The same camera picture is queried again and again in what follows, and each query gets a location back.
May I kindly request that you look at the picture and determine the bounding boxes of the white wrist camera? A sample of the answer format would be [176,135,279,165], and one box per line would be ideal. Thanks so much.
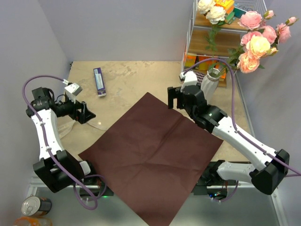
[179,71,198,92]
[64,83,82,104]

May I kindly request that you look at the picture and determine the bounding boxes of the white rose stem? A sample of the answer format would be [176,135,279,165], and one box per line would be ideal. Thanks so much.
[197,0,236,70]

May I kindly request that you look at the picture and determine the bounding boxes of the beige printed ribbon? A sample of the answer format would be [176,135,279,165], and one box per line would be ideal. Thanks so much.
[57,119,109,138]

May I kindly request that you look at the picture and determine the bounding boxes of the white ribbed vase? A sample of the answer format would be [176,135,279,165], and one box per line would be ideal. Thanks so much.
[201,68,221,104]

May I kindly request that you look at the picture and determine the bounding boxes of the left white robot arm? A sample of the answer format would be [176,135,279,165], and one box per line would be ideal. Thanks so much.
[26,87,97,193]

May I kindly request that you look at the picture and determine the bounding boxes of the orange box shelf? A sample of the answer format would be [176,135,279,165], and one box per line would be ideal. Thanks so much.
[215,0,235,14]
[184,54,218,71]

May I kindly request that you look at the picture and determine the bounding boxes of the small orange packet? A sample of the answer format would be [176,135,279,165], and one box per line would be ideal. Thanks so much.
[215,63,228,79]

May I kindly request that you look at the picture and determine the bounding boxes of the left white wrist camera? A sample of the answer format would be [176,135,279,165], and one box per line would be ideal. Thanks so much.
[64,83,82,104]

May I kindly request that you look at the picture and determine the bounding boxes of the purple wavy pattern cloth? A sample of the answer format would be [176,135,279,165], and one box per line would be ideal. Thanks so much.
[179,70,206,85]

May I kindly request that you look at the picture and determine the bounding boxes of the orange box top shelf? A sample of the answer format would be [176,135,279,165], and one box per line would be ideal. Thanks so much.
[215,0,235,14]

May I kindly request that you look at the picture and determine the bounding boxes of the pink rose stem two blooms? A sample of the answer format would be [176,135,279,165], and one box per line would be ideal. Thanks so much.
[238,10,275,30]

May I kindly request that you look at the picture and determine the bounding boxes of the silver top tin can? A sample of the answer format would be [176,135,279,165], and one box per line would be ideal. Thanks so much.
[21,196,52,217]

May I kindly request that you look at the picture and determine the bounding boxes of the white wire shelf rack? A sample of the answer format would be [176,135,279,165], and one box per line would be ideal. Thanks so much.
[181,0,267,74]

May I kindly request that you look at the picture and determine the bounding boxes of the purple toothpaste box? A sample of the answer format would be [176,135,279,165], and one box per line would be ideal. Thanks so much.
[93,67,106,97]

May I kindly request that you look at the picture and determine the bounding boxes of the red wrapping paper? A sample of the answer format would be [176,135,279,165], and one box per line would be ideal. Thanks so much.
[80,93,222,226]

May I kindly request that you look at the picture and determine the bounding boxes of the orange box bottom shelf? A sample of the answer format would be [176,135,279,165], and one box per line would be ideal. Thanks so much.
[184,54,218,71]

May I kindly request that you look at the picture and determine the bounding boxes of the aluminium rail frame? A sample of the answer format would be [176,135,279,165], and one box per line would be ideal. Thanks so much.
[27,176,288,226]

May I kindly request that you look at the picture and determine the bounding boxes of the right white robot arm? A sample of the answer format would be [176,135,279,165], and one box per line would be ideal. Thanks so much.
[167,85,290,195]

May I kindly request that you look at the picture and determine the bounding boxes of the teal box top shelf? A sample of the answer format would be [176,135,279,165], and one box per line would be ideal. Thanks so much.
[233,3,255,18]

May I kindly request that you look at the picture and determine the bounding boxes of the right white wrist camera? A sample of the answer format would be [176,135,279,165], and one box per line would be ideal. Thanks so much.
[179,71,198,92]

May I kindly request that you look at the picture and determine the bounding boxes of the pink rose stem three blooms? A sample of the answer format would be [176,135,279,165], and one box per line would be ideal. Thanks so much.
[228,16,298,64]

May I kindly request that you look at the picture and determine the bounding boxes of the pink rose bouquet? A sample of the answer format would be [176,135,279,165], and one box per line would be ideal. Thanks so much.
[226,32,278,73]

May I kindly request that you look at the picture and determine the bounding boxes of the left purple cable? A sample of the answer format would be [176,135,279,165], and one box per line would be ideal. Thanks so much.
[22,75,107,210]

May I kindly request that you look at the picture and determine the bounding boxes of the orange plastic bottle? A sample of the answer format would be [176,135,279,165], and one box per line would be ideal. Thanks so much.
[13,217,53,226]

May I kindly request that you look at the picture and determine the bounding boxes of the green sponge stack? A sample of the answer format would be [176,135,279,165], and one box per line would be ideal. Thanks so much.
[224,11,235,24]

